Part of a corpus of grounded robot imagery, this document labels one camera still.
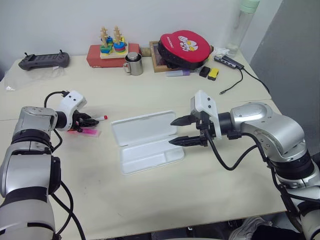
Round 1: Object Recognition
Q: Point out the grey usb hub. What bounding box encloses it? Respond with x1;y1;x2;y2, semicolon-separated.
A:
213;55;245;70

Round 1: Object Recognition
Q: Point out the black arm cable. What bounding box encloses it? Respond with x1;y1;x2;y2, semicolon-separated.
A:
43;90;87;240
203;127;305;235

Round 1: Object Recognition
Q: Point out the red cardboard box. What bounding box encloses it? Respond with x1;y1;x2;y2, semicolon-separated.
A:
86;43;141;69

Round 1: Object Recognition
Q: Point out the stainless steel mug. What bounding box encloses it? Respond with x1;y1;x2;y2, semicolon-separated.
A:
122;51;144;76

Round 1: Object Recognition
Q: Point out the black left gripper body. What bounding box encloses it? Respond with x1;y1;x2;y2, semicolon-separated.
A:
71;109;88;133

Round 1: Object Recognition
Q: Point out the black long cable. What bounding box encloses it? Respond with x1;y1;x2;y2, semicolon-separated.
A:
242;66;272;95

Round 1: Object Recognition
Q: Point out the black handheld controller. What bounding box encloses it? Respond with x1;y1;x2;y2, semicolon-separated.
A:
18;49;71;72

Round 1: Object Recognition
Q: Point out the grey metal cylinder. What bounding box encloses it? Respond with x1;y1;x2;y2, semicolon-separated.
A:
125;52;141;62

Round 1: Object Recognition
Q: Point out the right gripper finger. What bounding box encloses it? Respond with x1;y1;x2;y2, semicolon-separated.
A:
169;114;194;127
168;135;202;148

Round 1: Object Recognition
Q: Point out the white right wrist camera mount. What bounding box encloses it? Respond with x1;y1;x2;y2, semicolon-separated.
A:
190;89;223;140

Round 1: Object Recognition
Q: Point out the red black boxing pad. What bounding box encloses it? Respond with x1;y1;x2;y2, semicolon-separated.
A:
156;29;212;70

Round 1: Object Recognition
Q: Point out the clear green lidded bottle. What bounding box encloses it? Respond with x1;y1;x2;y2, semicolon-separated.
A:
226;0;261;56

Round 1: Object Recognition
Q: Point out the yellow black whiteboard eraser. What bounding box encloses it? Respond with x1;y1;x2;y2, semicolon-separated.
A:
207;67;220;81

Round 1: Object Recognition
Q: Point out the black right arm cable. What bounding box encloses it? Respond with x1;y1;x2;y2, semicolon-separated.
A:
203;127;305;235

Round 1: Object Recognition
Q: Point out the clear plastic bag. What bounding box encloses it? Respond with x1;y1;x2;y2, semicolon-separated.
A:
4;66;67;92

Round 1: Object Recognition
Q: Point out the white grey sneaker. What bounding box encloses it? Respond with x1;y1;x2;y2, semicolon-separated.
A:
228;216;273;240

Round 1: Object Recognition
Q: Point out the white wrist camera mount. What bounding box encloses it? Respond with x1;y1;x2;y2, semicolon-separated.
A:
54;90;88;132
190;89;223;140

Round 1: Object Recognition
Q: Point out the wooden framed tray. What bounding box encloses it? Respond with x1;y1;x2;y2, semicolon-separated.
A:
149;40;201;74

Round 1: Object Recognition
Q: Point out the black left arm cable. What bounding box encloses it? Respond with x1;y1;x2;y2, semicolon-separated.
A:
43;90;87;240

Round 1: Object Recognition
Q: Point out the wooden colourful stacking toy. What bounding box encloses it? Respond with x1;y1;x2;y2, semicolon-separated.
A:
99;24;130;60

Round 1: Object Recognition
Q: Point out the white open pencil case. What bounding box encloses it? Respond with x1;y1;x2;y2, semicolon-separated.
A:
110;110;185;176

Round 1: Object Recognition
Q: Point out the white purple marker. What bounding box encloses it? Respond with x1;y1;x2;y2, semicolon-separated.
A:
165;69;191;78

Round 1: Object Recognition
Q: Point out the black usb plug cable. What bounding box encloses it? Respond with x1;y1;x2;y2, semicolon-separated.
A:
219;67;245;96

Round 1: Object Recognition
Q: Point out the white crumpled tissue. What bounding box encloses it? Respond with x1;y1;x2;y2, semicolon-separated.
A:
212;46;232;57

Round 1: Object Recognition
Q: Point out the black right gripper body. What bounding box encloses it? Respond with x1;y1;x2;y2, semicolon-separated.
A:
189;111;217;148

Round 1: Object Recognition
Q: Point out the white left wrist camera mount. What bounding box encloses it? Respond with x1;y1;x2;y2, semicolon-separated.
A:
54;90;88;132

